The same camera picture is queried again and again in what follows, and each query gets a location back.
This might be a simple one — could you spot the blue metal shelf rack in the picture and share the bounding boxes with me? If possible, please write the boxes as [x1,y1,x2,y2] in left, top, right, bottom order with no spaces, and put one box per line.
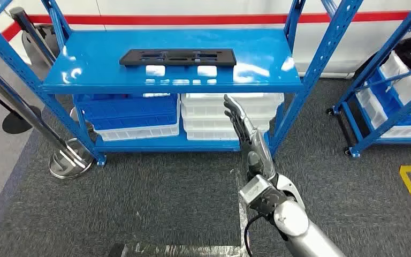
[0,0,364,168]
[328,0,411,158]

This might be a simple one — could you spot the stacked white plastic crates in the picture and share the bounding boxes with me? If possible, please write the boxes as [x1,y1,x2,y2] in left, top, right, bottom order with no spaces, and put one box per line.
[180,93,285,141]
[355,51,411,139]

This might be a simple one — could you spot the thin black stanchion post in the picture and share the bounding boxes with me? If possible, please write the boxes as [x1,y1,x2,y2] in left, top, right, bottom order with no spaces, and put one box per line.
[0,79,43,135]

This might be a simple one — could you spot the black plastic panel part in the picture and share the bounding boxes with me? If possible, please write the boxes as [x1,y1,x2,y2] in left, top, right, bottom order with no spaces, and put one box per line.
[119,48,237,67]

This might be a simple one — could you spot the white car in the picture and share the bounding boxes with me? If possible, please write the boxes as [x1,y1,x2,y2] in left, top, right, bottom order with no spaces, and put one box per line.
[0,0,411,79]

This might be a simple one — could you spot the stacked blue plastic crates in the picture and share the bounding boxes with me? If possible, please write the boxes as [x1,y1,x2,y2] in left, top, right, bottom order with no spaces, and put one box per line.
[375,67,411,126]
[73,94,180,131]

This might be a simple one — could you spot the red barrier belt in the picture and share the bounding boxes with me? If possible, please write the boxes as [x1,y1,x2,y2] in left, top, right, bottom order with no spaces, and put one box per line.
[0,21,22,61]

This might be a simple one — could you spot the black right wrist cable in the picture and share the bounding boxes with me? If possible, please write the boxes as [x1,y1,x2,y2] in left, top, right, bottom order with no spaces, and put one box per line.
[243,213,263,257]

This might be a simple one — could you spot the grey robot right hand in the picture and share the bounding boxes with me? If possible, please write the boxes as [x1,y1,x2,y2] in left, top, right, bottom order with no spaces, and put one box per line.
[223,95,277,182]

